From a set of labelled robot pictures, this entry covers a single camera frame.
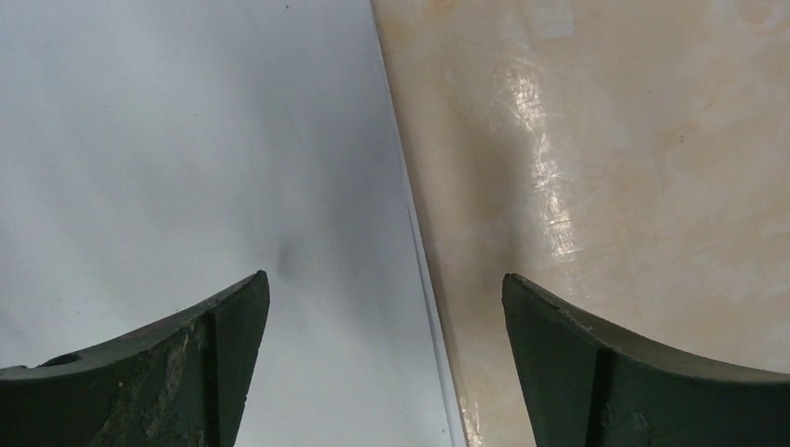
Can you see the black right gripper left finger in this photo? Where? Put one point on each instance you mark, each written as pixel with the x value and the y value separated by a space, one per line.
pixel 180 381

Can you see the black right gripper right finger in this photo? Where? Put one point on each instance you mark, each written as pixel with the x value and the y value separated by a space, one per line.
pixel 587 381

